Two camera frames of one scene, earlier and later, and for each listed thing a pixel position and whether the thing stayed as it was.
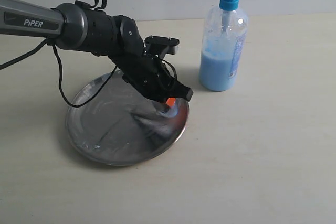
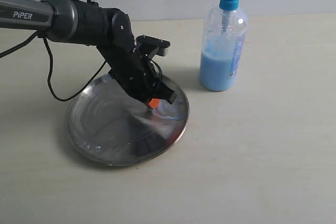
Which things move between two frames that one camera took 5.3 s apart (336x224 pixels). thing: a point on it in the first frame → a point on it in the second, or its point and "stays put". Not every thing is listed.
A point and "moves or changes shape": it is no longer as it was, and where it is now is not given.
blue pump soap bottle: x=224 y=38 stays put
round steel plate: x=118 y=126 stays put
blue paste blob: x=172 y=112 moves or changes shape
